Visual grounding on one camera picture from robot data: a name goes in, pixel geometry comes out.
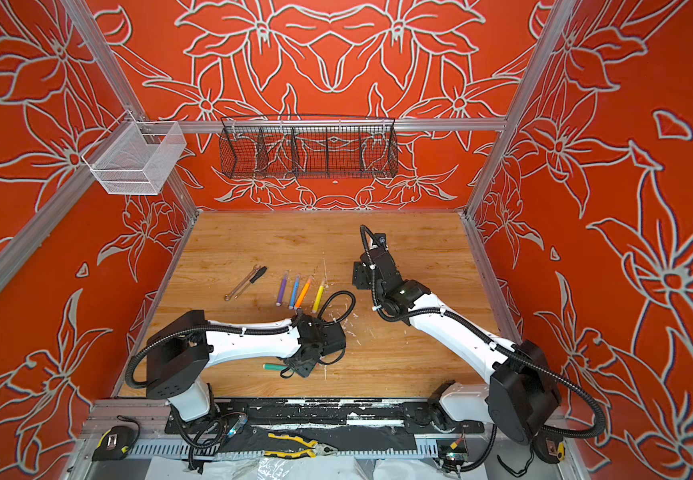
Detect yellow highlighter pen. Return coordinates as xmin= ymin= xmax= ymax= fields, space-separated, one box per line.
xmin=312 ymin=278 xmax=326 ymax=313

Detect orange highlighter pen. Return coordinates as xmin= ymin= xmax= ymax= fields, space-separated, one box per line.
xmin=294 ymin=276 xmax=314 ymax=309

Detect green highlighter pen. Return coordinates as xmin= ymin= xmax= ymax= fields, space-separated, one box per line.
xmin=262 ymin=363 xmax=288 ymax=372

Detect purple highlighter pen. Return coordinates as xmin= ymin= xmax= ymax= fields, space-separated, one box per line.
xmin=276 ymin=270 xmax=290 ymax=307

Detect blue highlighter pen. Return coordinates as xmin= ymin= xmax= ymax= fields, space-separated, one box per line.
xmin=288 ymin=274 xmax=300 ymax=310

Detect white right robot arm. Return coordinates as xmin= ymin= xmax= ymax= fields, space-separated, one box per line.
xmin=353 ymin=225 xmax=607 ymax=445

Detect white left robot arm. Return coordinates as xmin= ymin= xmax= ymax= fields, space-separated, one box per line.
xmin=124 ymin=290 xmax=356 ymax=422

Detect left tape measure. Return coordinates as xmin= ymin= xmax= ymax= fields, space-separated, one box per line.
xmin=92 ymin=425 xmax=138 ymax=462

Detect tape measure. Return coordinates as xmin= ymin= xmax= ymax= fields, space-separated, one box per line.
xmin=532 ymin=433 xmax=565 ymax=465
xmin=92 ymin=425 xmax=138 ymax=462

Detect right tape measure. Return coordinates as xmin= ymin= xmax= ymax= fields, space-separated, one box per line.
xmin=532 ymin=433 xmax=565 ymax=465

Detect white mesh basket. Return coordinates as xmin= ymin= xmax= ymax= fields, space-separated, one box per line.
xmin=82 ymin=121 xmax=186 ymax=195

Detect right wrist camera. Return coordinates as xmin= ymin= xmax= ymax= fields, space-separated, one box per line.
xmin=367 ymin=232 xmax=388 ymax=250

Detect black handled screwdriver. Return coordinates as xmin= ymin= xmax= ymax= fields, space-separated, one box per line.
xmin=234 ymin=266 xmax=268 ymax=298

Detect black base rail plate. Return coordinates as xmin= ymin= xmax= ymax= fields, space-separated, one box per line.
xmin=165 ymin=397 xmax=485 ymax=436

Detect yellow handled pliers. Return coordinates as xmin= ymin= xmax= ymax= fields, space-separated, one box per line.
xmin=264 ymin=433 xmax=338 ymax=460

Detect black wire basket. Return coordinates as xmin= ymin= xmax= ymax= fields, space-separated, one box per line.
xmin=218 ymin=116 xmax=399 ymax=180

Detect grey cable duct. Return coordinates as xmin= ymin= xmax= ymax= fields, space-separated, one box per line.
xmin=123 ymin=436 xmax=443 ymax=461

